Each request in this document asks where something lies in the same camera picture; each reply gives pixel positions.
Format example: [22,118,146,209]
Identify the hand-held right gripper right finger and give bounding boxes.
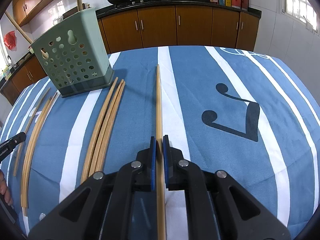
[162,135,292,240]

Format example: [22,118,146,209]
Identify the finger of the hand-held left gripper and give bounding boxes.
[0,132,27,162]

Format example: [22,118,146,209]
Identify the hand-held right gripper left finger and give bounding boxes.
[27,136,157,240]

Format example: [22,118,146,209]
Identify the green perforated utensil holder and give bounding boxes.
[30,7,115,98]

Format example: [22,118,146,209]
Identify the person's left hand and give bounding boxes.
[0,169,13,206]

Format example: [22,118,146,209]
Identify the blue white striped tablecloth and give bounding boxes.
[0,45,320,240]

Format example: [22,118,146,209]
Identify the wooden base cabinets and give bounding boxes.
[0,4,262,105]

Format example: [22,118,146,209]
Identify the dark cutting board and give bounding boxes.
[62,7,84,18]

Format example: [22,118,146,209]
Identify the window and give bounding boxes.
[284,0,320,34]

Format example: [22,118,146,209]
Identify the red plastic bag on wall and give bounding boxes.
[4,30,16,52]

